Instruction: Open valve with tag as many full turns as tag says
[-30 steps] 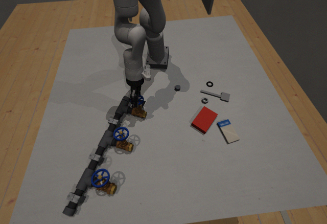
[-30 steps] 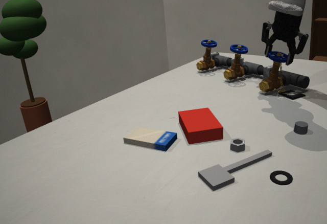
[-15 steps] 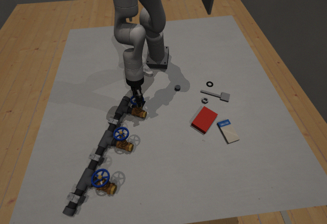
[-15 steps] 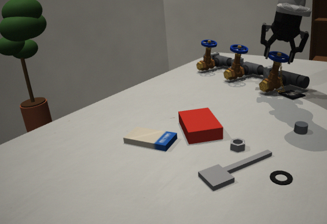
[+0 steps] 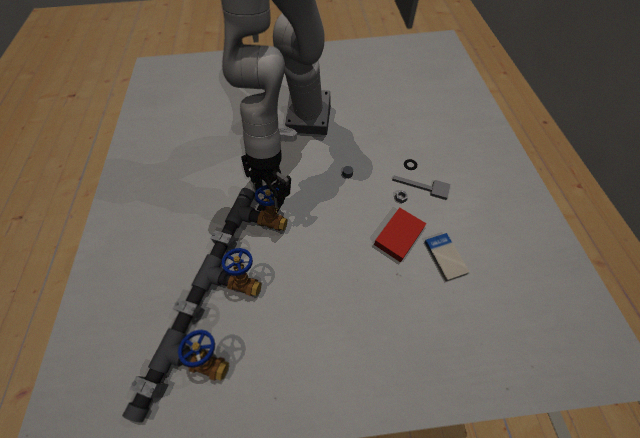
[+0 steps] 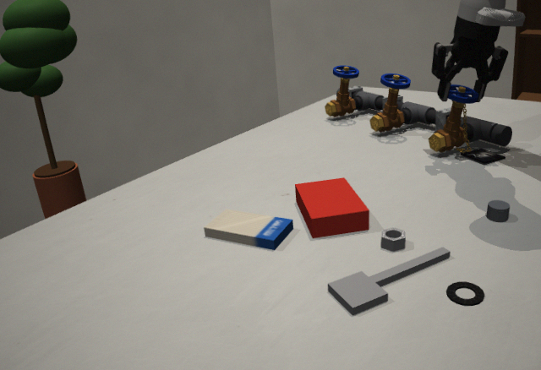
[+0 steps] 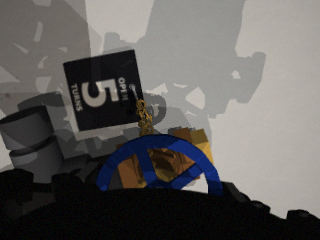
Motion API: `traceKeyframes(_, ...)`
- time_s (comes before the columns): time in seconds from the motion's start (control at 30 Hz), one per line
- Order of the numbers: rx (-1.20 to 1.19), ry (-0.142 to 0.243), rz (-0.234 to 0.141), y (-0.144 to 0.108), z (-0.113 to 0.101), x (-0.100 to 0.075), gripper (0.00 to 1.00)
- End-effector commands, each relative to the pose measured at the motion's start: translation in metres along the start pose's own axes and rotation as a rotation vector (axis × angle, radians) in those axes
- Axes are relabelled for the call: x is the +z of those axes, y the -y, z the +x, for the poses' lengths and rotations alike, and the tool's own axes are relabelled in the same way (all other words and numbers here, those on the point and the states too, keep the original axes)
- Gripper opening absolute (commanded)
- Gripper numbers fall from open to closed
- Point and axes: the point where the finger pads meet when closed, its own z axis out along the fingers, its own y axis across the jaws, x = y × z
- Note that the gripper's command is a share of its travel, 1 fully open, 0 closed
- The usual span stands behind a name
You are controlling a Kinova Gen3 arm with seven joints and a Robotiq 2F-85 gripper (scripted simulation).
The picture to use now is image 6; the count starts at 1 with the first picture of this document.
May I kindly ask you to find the black rubber washer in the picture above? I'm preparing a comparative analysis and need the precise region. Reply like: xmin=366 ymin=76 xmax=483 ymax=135
xmin=446 ymin=282 xmax=484 ymax=306

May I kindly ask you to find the dark grey short cylinder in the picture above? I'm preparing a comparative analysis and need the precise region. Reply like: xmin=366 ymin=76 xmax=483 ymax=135
xmin=487 ymin=200 xmax=510 ymax=222

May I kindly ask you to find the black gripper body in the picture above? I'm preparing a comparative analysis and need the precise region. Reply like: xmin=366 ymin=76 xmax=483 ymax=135
xmin=450 ymin=16 xmax=500 ymax=68

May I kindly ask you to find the dark grey hex nut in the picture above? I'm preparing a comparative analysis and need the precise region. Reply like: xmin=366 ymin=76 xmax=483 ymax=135
xmin=381 ymin=227 xmax=406 ymax=252

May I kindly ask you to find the red box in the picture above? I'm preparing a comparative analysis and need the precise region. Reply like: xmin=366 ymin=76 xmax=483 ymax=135
xmin=295 ymin=178 xmax=369 ymax=238

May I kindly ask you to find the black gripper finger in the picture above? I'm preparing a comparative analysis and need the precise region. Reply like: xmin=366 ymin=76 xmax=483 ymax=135
xmin=474 ymin=46 xmax=508 ymax=102
xmin=432 ymin=42 xmax=473 ymax=101

